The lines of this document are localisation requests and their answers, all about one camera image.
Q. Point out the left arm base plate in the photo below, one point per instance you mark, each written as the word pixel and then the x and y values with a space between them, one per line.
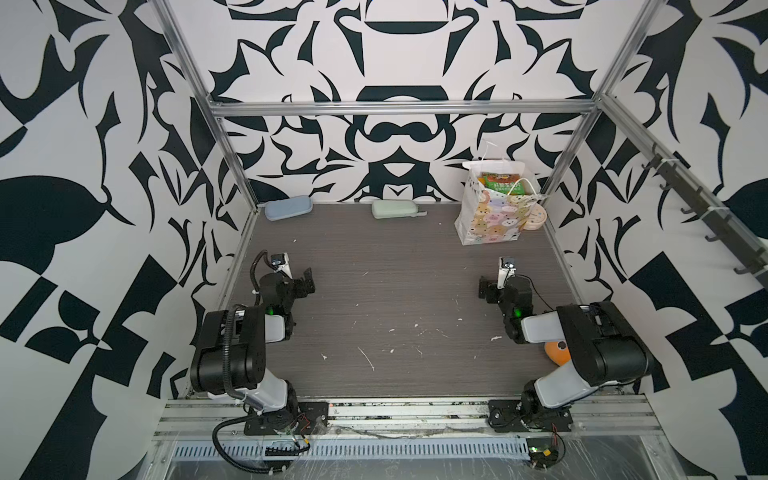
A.
pixel 300 419

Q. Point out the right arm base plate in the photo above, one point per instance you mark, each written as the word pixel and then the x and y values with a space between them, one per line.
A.
pixel 527 416

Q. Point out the orange fish toy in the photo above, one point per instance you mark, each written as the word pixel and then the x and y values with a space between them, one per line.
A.
pixel 558 352

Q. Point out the white cable duct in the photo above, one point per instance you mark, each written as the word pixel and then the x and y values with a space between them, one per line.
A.
pixel 383 449

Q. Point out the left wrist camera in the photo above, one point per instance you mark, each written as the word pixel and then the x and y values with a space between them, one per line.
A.
pixel 280 263

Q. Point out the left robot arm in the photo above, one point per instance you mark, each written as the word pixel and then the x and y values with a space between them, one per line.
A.
pixel 230 362

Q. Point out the round beige clock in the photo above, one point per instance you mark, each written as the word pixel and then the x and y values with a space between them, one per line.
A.
pixel 537 218

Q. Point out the black hook rail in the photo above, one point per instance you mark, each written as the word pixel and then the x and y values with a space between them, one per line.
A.
pixel 701 204

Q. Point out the small circuit board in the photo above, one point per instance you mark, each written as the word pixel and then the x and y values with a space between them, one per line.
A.
pixel 543 454

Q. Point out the cartoon animal paper bag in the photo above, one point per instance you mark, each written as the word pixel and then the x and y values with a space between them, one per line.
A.
pixel 488 217

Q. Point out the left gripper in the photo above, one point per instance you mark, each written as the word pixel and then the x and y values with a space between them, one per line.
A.
pixel 302 285

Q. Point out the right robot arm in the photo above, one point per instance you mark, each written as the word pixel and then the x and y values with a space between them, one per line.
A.
pixel 604 349

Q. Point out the green snack packet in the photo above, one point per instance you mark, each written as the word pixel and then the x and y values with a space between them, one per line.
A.
pixel 506 184

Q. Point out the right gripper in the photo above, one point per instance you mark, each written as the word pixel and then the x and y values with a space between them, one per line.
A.
pixel 490 290

